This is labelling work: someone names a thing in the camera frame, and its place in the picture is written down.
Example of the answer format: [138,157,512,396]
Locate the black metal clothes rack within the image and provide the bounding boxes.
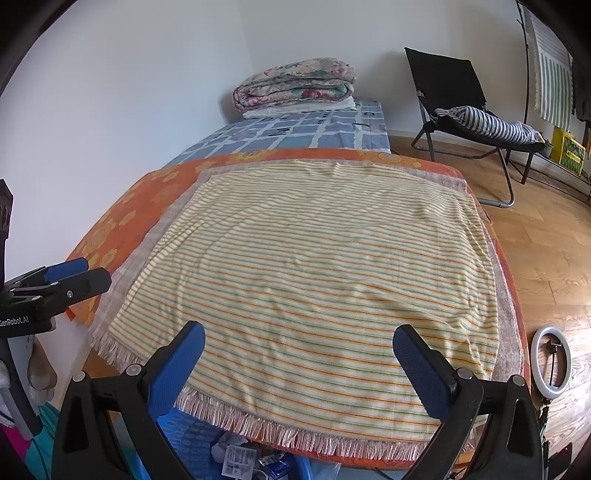
[517,0,591,205]

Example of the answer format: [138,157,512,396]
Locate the white folded cloth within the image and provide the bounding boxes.
[242,96,359,120]

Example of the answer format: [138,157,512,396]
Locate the clear plastic wrap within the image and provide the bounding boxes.
[211,431,252,462]

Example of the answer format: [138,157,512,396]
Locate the white ring light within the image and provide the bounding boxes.
[531,325,576,398]

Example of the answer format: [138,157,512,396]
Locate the dark hanging clothes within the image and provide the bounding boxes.
[570,55,591,123]

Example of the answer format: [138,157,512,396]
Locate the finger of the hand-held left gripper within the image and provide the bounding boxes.
[4,258,90,292]
[8,268,113,320]

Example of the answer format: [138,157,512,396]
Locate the blue and green torn wrapper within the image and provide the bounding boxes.
[257,455,297,480]

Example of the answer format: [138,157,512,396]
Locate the yellow plastic crate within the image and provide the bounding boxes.
[551,127,590,177]

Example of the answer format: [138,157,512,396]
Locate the folded floral quilt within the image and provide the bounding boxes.
[232,58,356,113]

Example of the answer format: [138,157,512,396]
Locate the orange floral bed sheet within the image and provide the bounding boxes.
[65,148,530,472]

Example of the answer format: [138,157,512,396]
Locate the black folding chair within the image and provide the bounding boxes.
[404,46,548,209]

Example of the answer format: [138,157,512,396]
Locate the teal cloth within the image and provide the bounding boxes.
[23,401,70,480]

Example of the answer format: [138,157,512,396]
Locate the blue plastic basket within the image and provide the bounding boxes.
[152,408,313,480]

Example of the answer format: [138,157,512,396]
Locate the green striped hanging cloth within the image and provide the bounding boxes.
[526,9,576,131]

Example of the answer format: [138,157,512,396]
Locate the pink cloth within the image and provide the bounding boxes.
[0,425,29,480]

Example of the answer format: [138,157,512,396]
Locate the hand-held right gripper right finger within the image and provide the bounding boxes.
[392,324,548,480]

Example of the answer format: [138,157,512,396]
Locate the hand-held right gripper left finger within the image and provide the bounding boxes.
[51,320,206,480]

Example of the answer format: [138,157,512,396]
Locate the striped cushion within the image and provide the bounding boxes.
[434,105,546,145]

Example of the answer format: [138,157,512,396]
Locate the white printed label packet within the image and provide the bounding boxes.
[222,444,257,477]

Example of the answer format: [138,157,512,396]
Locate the blue checked bed sheet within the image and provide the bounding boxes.
[166,99,391,168]

